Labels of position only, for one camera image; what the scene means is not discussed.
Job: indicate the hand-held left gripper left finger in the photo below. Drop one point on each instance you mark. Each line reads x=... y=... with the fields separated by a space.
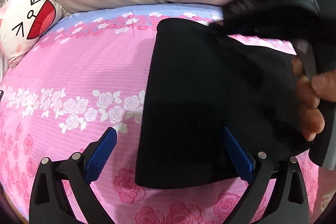
x=101 y=154

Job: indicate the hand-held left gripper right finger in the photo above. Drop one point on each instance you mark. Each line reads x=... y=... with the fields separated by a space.
x=240 y=158

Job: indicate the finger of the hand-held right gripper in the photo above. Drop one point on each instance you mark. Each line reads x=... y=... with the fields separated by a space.
x=244 y=12

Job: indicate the black pants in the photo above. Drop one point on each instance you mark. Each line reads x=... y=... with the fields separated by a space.
x=210 y=98

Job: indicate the person's right hand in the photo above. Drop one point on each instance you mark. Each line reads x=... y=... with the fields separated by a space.
x=311 y=108

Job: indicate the pink rose print bed sheet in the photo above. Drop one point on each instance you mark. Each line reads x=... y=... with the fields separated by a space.
x=78 y=77

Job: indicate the cartoon face pillow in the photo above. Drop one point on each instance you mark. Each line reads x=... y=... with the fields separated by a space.
x=29 y=19

